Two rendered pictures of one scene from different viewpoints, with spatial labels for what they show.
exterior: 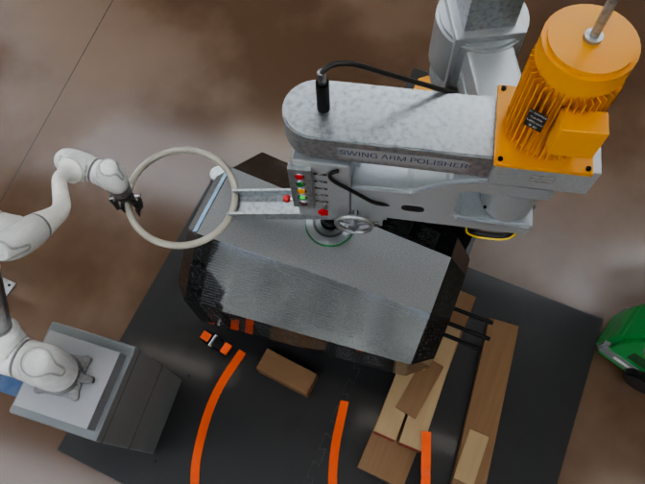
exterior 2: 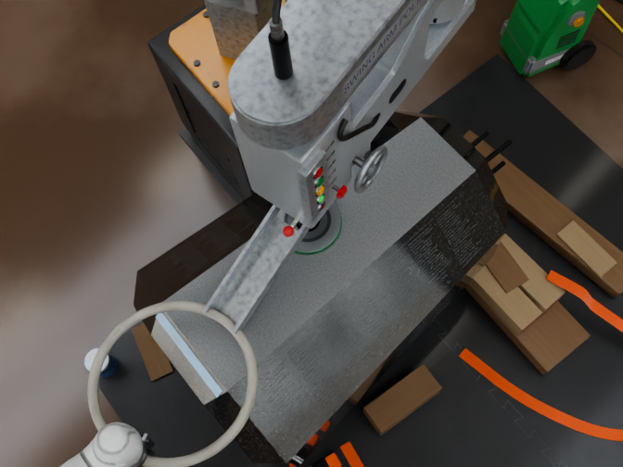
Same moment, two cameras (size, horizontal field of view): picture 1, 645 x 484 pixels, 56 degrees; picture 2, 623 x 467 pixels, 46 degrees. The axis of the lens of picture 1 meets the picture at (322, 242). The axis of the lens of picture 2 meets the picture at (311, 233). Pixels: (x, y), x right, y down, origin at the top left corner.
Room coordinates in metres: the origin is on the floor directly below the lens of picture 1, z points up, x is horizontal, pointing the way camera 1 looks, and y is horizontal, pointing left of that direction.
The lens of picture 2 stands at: (0.64, 0.72, 3.08)
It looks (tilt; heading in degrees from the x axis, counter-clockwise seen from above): 69 degrees down; 301
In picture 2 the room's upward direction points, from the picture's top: 9 degrees counter-clockwise
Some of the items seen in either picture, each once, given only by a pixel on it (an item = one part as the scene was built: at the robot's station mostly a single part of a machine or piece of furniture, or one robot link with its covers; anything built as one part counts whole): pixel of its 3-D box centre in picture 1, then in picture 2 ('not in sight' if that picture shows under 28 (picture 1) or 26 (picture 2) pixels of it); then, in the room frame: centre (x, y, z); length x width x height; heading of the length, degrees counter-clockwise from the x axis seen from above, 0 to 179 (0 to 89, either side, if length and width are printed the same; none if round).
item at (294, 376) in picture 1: (287, 373); (401, 399); (0.62, 0.25, 0.07); 0.30 x 0.12 x 0.12; 58
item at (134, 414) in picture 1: (107, 393); not in sight; (0.54, 1.08, 0.40); 0.50 x 0.50 x 0.80; 68
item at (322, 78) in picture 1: (322, 90); (279, 48); (1.10, -0.04, 1.83); 0.04 x 0.04 x 0.17
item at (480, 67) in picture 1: (487, 78); not in sight; (1.40, -0.67, 1.41); 0.74 x 0.34 x 0.25; 1
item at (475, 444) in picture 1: (471, 457); (586, 248); (0.12, -0.63, 0.09); 0.25 x 0.10 x 0.01; 151
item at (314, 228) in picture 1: (330, 222); (307, 220); (1.10, -0.04, 0.89); 0.21 x 0.21 x 0.01
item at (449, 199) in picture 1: (434, 186); (386, 54); (1.00, -0.42, 1.35); 0.74 x 0.23 x 0.49; 76
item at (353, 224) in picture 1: (354, 215); (360, 163); (0.96, -0.13, 1.25); 0.15 x 0.10 x 0.15; 76
